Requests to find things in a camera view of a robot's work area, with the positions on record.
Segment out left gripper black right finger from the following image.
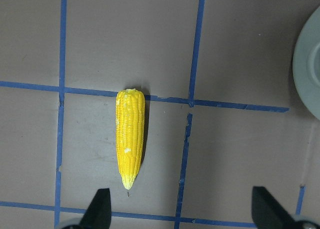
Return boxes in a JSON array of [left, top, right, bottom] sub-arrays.
[[251, 186, 296, 229]]

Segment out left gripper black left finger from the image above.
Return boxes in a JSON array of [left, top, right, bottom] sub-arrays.
[[79, 188, 111, 229]]

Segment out yellow corn cob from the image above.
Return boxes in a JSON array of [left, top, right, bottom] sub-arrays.
[[115, 88, 146, 190]]

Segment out glass pot lid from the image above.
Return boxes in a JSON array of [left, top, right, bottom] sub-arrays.
[[292, 8, 320, 119]]

